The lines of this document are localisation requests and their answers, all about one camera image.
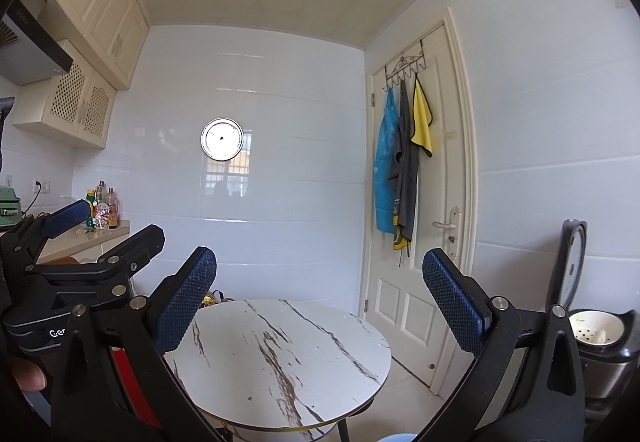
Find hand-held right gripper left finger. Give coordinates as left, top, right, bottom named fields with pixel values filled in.
left=50, top=246, right=226, bottom=442

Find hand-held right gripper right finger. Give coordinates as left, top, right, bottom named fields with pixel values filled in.
left=421, top=248, right=587, bottom=442

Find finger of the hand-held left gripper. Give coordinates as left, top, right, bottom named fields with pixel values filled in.
left=27, top=223, right=166, bottom=310
left=0, top=199, right=90, bottom=275

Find person's left hand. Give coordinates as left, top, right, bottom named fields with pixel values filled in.
left=12, top=356, right=51, bottom=393

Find cluster of condiment bottles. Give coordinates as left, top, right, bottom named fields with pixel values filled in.
left=82, top=180, right=121, bottom=234

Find green countertop appliance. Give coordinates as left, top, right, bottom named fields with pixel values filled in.
left=0, top=185, right=23, bottom=228

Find red object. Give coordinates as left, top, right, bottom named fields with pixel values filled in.
left=110, top=347, right=161, bottom=428

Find cream lattice door cabinet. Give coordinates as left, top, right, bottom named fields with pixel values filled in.
left=12, top=53, right=117, bottom=150

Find round marble table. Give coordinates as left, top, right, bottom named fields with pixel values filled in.
left=162, top=298, right=392, bottom=440

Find cream panel door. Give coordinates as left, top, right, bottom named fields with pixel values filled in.
left=370, top=22, right=467, bottom=394

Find grey apron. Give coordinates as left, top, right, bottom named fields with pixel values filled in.
left=390, top=79, right=420, bottom=268

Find blue apron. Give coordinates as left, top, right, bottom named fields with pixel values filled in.
left=373, top=89, right=401, bottom=235

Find black range hood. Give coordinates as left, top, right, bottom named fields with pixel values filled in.
left=0, top=0, right=75, bottom=87

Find black rice cooker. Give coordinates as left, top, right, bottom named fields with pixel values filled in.
left=545, top=218, right=640, bottom=403

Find yellow cloth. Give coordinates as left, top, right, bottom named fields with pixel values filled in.
left=410, top=76, right=434, bottom=158

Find black over-door hook rack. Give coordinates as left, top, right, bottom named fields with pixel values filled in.
left=382, top=38, right=428, bottom=93

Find cream door handle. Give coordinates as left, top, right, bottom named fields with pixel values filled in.
left=432, top=206, right=461, bottom=259

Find round silver wall clock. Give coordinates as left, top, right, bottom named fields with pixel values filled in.
left=200, top=118, right=245, bottom=162

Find cream upper wall cabinets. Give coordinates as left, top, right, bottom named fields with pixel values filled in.
left=37, top=0, right=151, bottom=91

